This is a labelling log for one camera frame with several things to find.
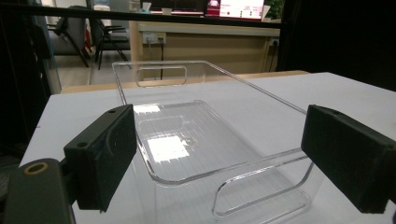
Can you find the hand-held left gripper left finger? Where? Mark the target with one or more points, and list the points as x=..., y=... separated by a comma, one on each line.
x=102, y=155

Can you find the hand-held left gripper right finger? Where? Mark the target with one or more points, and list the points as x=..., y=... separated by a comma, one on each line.
x=348, y=155

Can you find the clear plastic storage bin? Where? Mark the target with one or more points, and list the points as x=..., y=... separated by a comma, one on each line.
x=199, y=146

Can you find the black folding chair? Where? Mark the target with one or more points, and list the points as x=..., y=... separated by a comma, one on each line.
x=109, y=39

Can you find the black curtain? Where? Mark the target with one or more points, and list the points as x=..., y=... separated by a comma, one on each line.
x=339, y=37

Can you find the grey armchair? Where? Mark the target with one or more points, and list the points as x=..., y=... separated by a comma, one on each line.
x=70, y=37

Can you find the wooden counter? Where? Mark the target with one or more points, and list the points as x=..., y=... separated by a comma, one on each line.
x=205, y=49

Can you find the green plant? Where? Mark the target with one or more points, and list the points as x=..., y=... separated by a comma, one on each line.
x=275, y=8

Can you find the dark monitor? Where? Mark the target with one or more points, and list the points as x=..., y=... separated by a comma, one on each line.
x=176, y=5

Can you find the monitor with red white screen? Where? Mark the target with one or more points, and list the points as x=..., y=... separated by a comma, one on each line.
x=238, y=8

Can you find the white wall socket strip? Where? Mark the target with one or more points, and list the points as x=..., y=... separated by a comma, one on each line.
x=154, y=37

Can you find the black metal frame bar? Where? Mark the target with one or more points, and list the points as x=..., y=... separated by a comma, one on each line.
x=140, y=16

